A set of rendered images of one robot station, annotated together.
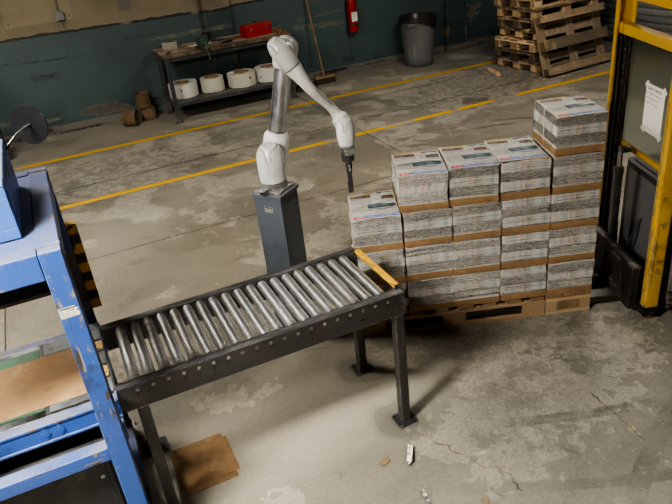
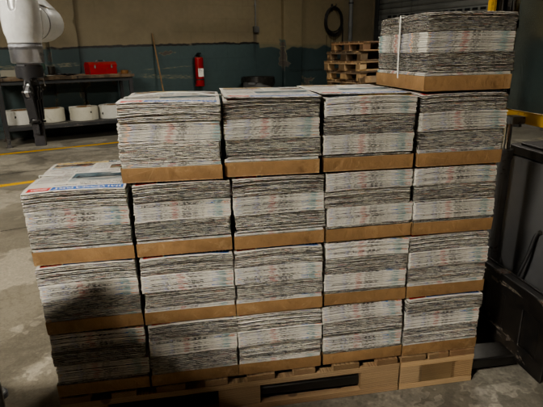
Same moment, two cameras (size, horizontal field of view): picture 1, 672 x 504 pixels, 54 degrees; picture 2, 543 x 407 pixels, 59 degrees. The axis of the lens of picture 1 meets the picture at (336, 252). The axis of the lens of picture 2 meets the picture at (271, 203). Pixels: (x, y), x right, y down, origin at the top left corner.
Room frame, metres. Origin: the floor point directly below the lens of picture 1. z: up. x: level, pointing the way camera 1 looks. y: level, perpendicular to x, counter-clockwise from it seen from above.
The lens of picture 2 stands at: (2.04, -0.61, 1.19)
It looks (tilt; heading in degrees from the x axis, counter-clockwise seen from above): 18 degrees down; 352
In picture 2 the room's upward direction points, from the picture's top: 1 degrees counter-clockwise
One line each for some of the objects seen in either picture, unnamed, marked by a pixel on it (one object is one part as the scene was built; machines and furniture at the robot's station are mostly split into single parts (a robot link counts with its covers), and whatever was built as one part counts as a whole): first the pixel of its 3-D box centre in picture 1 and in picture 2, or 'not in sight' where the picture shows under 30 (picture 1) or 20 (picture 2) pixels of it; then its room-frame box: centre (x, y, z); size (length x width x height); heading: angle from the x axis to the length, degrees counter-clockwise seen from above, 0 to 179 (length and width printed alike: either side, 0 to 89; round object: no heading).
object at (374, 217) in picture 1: (446, 255); (230, 279); (3.59, -0.69, 0.42); 1.17 x 0.39 x 0.83; 91
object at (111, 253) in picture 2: (447, 257); (231, 283); (3.59, -0.69, 0.40); 1.16 x 0.38 x 0.51; 91
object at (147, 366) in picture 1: (141, 349); not in sight; (2.43, 0.92, 0.77); 0.47 x 0.05 x 0.05; 22
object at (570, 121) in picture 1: (562, 208); (426, 203); (3.60, -1.42, 0.65); 0.39 x 0.30 x 1.29; 1
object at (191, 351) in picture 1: (184, 335); not in sight; (2.50, 0.73, 0.77); 0.47 x 0.05 x 0.05; 22
